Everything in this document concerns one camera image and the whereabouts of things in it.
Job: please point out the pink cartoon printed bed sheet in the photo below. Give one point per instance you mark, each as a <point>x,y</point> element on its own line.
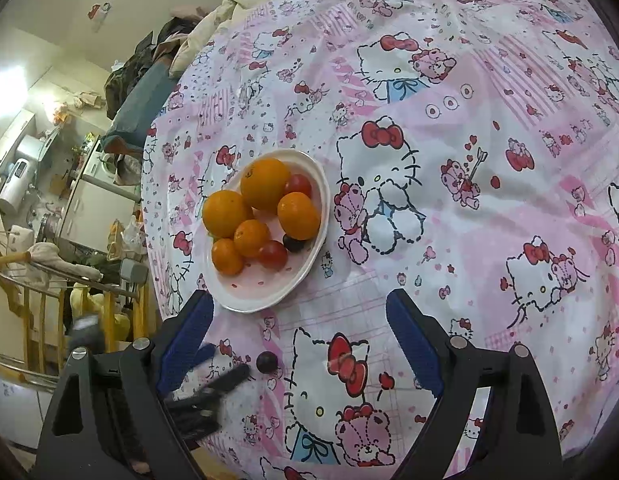
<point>439,260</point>

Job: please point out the yellow wooden rack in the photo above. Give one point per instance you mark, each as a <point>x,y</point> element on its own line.
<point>34,310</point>

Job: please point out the red wall sticker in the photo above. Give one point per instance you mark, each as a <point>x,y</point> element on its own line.
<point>96,11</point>

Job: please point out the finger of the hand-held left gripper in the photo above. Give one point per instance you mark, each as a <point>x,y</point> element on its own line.
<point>227,382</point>

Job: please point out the white cabinet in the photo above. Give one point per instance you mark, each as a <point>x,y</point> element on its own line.
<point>91,205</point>

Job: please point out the beige mop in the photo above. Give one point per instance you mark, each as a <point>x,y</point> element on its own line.
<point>54,260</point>

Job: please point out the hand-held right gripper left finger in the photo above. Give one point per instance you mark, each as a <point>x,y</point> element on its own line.
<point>184,342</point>

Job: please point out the large orange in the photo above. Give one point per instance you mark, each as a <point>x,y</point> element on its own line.
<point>264,185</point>

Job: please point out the white rice cooker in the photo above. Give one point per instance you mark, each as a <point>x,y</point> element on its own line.
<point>14,185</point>

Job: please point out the pink dotted white-rimmed plate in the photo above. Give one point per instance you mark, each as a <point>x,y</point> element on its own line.
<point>259,290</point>

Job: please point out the beige quilt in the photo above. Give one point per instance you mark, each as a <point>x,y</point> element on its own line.
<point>224,15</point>

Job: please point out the pile of dark clothes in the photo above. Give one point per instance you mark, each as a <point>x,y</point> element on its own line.
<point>139,67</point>

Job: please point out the red tomato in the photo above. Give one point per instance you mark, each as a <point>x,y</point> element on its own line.
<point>273,255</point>
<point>300,184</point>

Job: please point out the dark purple grape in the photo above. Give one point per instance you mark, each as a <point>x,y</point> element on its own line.
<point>267,362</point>
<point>293,244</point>

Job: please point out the blue cloth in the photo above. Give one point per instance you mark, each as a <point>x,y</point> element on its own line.
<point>137,107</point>

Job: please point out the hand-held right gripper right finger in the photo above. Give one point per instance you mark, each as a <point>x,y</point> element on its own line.
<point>414,345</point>

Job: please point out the grey box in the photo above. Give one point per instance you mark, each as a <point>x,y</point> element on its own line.
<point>133,272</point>

